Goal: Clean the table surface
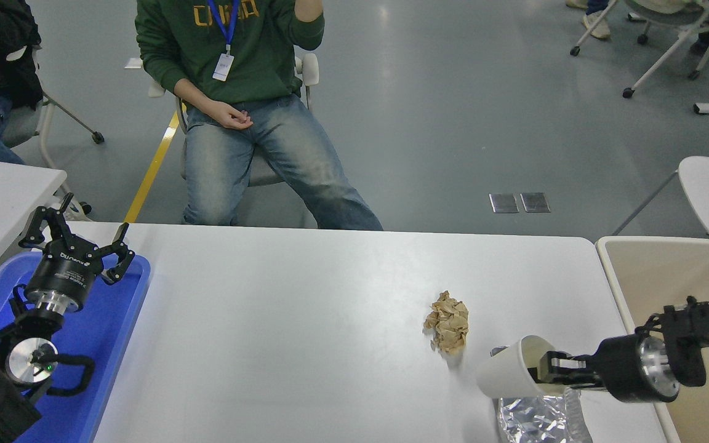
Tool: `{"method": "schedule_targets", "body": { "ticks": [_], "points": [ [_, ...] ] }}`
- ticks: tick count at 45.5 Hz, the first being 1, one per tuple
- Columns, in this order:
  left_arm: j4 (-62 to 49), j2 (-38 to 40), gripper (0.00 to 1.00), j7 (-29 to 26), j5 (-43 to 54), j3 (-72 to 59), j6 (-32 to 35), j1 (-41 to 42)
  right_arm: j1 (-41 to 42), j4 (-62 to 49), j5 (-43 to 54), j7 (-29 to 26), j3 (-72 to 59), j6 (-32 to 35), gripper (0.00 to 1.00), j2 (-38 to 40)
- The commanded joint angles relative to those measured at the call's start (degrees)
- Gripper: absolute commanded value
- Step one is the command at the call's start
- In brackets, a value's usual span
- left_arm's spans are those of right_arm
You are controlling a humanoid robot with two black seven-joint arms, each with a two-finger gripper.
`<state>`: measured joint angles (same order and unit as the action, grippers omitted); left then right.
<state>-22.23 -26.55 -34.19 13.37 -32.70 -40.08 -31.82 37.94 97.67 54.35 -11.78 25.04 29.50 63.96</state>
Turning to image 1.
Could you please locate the blue plastic tray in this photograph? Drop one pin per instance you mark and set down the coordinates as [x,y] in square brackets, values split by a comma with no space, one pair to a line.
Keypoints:
[102,344]

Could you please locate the tan paper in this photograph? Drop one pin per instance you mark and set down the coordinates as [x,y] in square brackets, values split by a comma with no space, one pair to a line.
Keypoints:
[450,323]

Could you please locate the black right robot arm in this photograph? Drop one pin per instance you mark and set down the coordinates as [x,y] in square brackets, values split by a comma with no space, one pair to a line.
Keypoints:
[687,363]

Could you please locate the white-framed wheeled chair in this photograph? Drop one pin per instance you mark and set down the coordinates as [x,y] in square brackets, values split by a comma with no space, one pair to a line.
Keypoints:
[656,18]

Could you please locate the white paper scrap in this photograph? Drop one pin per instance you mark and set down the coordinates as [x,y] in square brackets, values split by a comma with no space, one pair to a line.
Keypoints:
[135,63]

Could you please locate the person's left hand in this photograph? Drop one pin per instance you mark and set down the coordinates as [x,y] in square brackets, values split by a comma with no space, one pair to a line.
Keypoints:
[309,9]

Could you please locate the metal floor plate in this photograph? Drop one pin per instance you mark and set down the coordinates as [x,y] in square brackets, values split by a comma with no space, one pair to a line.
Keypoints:
[535,202]
[504,203]

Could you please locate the large pale bin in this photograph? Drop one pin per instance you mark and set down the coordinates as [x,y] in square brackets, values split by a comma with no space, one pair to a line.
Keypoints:
[656,277]

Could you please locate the person's right hand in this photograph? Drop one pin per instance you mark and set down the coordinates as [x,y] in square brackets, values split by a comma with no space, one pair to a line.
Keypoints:
[228,115]

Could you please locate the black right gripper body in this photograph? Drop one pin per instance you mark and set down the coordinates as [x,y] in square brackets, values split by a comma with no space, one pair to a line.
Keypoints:
[619,369]

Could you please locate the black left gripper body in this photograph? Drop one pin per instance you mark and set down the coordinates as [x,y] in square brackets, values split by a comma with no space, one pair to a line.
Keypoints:
[65,271]

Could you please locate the white paper cup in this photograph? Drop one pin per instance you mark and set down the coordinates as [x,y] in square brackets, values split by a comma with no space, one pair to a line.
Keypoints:
[505,372]

